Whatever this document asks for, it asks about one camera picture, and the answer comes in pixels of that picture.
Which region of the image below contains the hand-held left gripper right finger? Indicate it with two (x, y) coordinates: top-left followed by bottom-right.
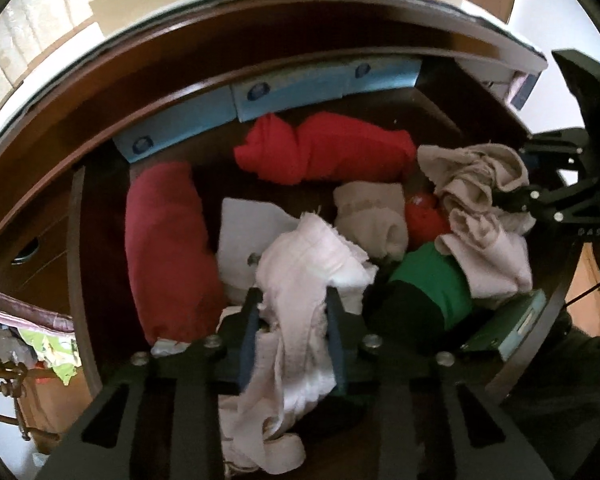
(326, 286), (555, 480)

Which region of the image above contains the beige sock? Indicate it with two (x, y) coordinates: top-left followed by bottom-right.
(332, 182), (411, 261)

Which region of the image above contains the dark red sock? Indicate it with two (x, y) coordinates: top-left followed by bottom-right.
(404, 192), (453, 246)

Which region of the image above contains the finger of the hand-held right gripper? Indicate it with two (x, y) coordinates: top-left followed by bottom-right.
(492, 182), (588, 226)
(519, 130), (591, 168)

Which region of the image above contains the pink striped cloth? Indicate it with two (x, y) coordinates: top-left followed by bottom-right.
(0, 285), (76, 336)

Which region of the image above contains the beige underwear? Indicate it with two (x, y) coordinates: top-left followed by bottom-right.
(417, 144), (536, 301)

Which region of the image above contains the brass metal rack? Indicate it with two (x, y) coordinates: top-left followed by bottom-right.
(0, 355), (46, 441)

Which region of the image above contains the dark red underwear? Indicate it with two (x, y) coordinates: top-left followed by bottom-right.
(125, 162), (226, 343)

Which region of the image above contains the dark wooden dresser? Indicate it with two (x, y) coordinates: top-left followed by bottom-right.
(0, 0), (551, 480)

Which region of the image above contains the dark wooden drawer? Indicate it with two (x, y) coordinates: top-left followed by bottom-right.
(70, 55), (576, 480)

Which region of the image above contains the thin black cable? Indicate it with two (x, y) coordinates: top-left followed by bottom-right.
(565, 270), (600, 306)

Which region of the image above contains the green and black sock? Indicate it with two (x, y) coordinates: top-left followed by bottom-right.
(370, 242), (476, 331)

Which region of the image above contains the black chair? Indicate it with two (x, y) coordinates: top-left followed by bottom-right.
(505, 330), (600, 480)

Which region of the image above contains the green yellow cloth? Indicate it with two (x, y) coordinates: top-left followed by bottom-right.
(22, 327), (81, 386)

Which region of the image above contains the bright red underwear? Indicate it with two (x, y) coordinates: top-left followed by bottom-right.
(232, 112), (418, 186)

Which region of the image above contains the grey white sock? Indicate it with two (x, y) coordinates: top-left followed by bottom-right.
(215, 197), (301, 306)

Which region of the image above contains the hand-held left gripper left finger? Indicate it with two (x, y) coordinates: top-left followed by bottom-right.
(37, 287), (261, 480)

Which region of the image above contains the pale pink underwear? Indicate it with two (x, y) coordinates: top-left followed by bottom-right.
(215, 212), (381, 473)

